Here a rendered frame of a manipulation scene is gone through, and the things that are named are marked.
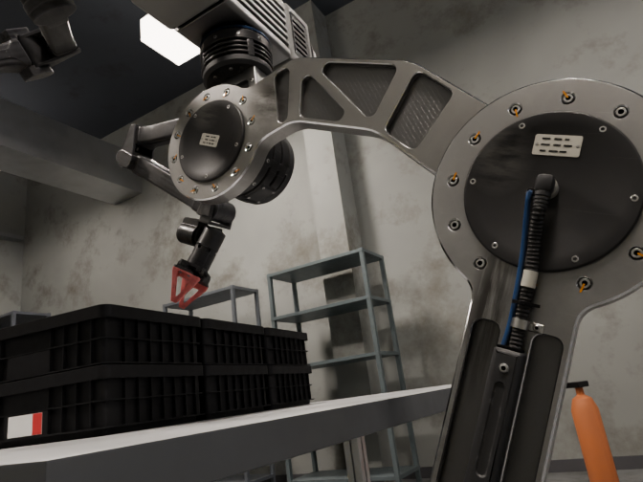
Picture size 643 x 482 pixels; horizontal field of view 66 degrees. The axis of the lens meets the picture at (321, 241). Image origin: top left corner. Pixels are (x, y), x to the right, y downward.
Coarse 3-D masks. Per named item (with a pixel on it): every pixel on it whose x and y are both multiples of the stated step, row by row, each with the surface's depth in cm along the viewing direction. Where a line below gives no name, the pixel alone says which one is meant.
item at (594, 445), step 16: (576, 384) 279; (576, 400) 279; (592, 400) 277; (576, 416) 276; (592, 416) 272; (592, 432) 270; (592, 448) 268; (608, 448) 268; (592, 464) 267; (608, 464) 265; (592, 480) 267; (608, 480) 262
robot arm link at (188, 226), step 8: (208, 208) 120; (200, 216) 122; (208, 216) 121; (184, 224) 128; (192, 224) 126; (208, 224) 128; (216, 224) 123; (176, 232) 127; (184, 232) 126; (192, 232) 124; (184, 240) 126; (192, 240) 125
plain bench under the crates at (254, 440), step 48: (144, 432) 68; (192, 432) 43; (240, 432) 45; (288, 432) 51; (336, 432) 59; (0, 480) 32; (48, 480) 30; (96, 480) 32; (144, 480) 35; (192, 480) 39
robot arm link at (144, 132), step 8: (168, 120) 137; (176, 120) 136; (136, 128) 142; (144, 128) 141; (152, 128) 140; (160, 128) 138; (168, 128) 137; (128, 136) 143; (136, 136) 142; (144, 136) 141; (152, 136) 140; (160, 136) 138; (168, 136) 136; (128, 144) 142; (136, 144) 146; (144, 144) 142; (152, 144) 142; (160, 144) 142; (136, 152) 143; (144, 152) 149; (152, 152) 147; (128, 168) 142
